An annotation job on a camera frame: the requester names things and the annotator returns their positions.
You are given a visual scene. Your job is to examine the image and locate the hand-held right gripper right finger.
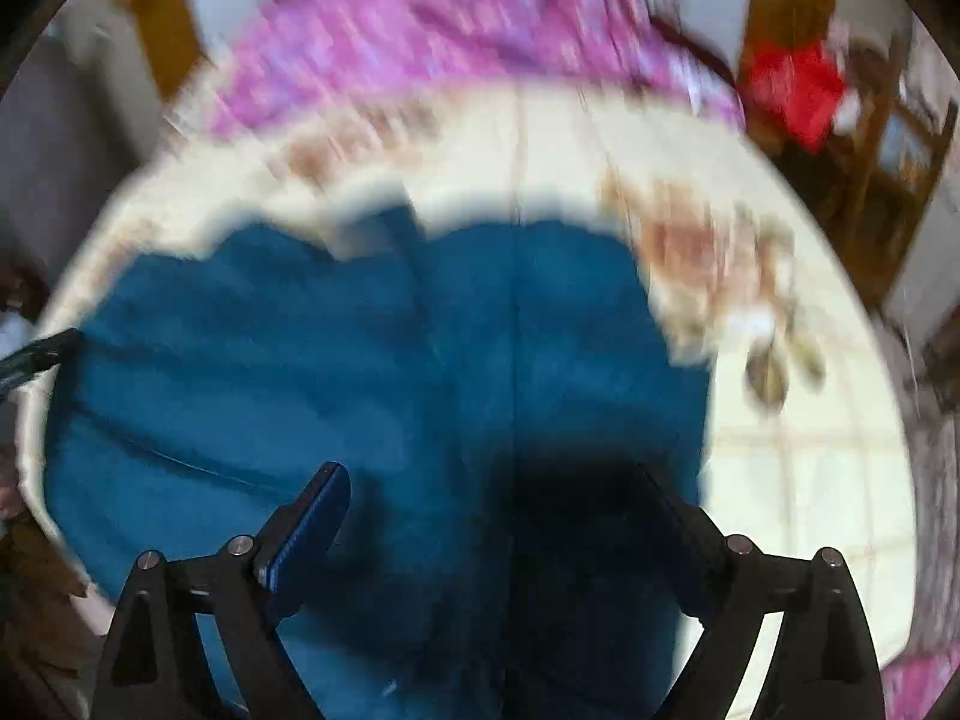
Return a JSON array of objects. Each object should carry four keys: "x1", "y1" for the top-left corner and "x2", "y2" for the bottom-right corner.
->
[{"x1": 634, "y1": 465, "x2": 890, "y2": 720}]

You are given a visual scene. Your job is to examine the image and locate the wooden cabinet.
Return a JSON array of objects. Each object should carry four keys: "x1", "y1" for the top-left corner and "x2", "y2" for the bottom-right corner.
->
[{"x1": 739, "y1": 0, "x2": 960, "y2": 308}]

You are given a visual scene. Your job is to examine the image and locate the grey sofa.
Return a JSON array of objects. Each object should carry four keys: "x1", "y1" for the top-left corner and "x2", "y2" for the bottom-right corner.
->
[{"x1": 11, "y1": 34, "x2": 155, "y2": 275}]

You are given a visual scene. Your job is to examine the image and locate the wooden bed headboard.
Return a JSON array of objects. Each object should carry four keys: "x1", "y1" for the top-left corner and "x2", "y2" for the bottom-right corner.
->
[{"x1": 131, "y1": 0, "x2": 205, "y2": 100}]

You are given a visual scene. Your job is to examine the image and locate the cream rose print bed sheet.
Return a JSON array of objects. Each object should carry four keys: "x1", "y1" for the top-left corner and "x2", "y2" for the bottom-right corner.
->
[{"x1": 15, "y1": 82, "x2": 920, "y2": 691}]

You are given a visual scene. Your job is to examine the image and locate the red bag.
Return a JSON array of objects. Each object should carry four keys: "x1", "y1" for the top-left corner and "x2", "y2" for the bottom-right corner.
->
[{"x1": 750, "y1": 41, "x2": 845, "y2": 155}]

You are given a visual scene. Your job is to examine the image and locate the purple floral blanket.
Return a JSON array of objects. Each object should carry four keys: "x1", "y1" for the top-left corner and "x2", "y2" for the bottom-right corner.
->
[{"x1": 206, "y1": 0, "x2": 747, "y2": 143}]

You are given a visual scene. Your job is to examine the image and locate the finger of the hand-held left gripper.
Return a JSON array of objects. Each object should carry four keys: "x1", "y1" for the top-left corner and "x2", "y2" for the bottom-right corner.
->
[{"x1": 0, "y1": 328, "x2": 80, "y2": 392}]

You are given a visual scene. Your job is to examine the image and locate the blue padded jacket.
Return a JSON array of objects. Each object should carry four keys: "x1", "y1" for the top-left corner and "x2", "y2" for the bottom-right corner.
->
[{"x1": 41, "y1": 199, "x2": 713, "y2": 720}]

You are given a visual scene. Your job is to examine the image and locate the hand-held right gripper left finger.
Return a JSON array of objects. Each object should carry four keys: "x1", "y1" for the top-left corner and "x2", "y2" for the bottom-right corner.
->
[{"x1": 90, "y1": 463, "x2": 352, "y2": 720}]

